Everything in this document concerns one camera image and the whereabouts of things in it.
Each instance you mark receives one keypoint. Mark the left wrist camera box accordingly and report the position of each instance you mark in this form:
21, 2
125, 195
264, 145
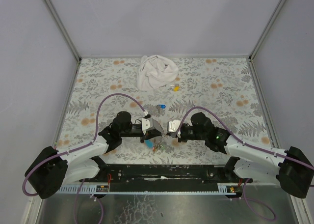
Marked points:
147, 124

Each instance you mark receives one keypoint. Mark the floral patterned table mat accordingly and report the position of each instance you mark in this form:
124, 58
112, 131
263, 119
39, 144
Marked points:
221, 88

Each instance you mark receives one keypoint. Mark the crumpled white cloth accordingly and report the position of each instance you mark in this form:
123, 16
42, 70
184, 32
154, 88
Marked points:
154, 72

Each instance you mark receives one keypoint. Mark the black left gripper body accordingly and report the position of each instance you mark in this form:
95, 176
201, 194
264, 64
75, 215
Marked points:
149, 134

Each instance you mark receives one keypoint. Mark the white slotted cable duct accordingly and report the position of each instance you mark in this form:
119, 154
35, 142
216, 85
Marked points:
84, 189

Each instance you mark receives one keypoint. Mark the key with yellow tag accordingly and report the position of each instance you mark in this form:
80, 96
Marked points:
175, 87

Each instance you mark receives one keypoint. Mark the key with blue tag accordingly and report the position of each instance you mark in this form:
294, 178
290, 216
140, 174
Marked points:
161, 106

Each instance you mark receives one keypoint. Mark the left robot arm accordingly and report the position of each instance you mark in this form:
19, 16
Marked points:
54, 168

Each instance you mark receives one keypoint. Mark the blue keyring holder with rings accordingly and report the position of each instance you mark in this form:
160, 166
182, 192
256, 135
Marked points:
150, 143

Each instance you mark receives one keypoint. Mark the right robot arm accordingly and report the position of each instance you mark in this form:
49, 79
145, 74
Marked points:
290, 169

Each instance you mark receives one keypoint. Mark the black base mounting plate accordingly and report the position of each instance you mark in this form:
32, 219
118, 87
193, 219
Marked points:
164, 178

